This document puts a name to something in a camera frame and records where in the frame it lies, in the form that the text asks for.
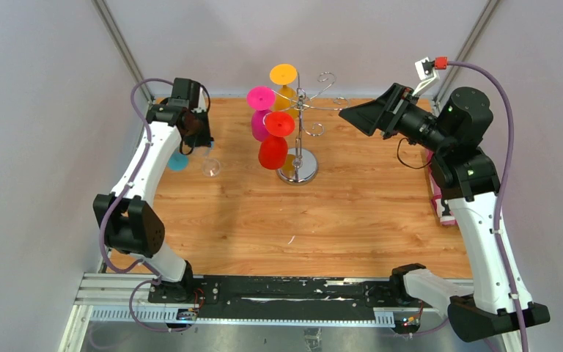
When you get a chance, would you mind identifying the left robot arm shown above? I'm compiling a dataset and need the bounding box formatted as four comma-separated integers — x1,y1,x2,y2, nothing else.
92,78,213,304

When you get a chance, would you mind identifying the pink camouflage cloth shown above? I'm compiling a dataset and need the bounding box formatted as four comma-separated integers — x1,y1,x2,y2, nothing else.
427,167,457,227

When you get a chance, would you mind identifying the pink wine glass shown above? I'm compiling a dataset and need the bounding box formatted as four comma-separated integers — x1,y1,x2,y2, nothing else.
246,86,276,142

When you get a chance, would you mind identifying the aluminium frame rail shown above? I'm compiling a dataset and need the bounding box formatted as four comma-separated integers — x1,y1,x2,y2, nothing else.
75,274,444,328

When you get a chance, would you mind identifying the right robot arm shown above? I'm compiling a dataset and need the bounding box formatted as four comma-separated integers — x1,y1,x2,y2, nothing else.
339,84,551,342

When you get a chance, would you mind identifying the chrome wine glass rack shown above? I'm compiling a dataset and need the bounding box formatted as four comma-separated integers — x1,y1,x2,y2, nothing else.
274,71,350,186

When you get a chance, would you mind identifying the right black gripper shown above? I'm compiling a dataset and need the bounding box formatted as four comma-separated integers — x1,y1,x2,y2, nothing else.
339,83,452,155

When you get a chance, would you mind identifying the yellow wine glass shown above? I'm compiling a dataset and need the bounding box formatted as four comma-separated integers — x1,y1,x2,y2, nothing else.
269,63,298,119

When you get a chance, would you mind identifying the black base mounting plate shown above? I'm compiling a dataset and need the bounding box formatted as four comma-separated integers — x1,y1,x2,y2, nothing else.
147,274,439,323

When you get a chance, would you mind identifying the clear wine glass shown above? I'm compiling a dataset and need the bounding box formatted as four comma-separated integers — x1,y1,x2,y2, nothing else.
191,145,221,177

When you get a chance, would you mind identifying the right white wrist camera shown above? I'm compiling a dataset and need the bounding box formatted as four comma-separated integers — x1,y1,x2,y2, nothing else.
413,57,447,98

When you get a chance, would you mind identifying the blue wine glass front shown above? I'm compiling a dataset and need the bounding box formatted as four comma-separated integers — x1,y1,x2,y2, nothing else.
167,152,189,172

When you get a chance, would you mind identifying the red wine glass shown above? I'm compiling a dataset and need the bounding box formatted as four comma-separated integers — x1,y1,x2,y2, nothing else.
258,111,295,170

